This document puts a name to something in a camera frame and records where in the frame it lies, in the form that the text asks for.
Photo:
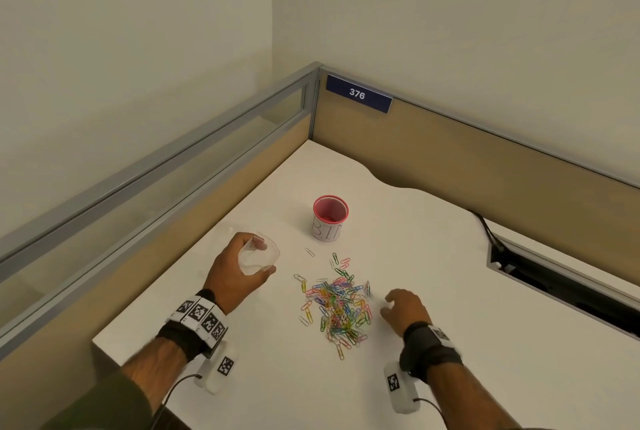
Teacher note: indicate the person's right hand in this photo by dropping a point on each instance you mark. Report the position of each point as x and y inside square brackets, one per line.
[407, 309]

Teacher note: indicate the person's left hand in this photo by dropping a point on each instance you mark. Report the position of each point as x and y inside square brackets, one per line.
[225, 274]

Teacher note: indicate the small clear plastic bag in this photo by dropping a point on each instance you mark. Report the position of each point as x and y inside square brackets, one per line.
[257, 259]

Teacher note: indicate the pile of coloured paper clips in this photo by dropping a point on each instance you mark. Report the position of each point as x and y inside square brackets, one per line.
[340, 304]

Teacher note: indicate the person's left forearm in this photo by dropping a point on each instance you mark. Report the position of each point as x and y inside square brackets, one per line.
[155, 364]

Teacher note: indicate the person's right forearm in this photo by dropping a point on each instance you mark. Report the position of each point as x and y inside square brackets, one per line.
[465, 399]

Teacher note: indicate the left wristband with marker tags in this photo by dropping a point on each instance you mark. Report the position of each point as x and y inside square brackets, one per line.
[200, 314]

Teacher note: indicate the beige partition with glass strip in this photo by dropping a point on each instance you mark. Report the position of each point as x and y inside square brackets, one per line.
[125, 294]

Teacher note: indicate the red cup with paper label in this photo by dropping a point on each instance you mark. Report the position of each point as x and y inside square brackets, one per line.
[325, 230]

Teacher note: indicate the beige partition panel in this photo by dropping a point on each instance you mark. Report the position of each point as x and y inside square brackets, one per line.
[450, 159]

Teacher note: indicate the olive green sleeve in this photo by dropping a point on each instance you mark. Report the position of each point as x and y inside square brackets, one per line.
[105, 409]

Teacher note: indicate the blue sign plate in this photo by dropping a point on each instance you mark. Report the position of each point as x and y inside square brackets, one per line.
[357, 93]

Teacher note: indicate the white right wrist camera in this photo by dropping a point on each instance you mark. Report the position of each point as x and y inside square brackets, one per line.
[397, 389]

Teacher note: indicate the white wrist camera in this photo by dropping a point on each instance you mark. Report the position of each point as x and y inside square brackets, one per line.
[220, 369]
[397, 389]

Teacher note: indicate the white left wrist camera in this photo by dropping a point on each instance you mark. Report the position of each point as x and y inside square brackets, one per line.
[220, 369]

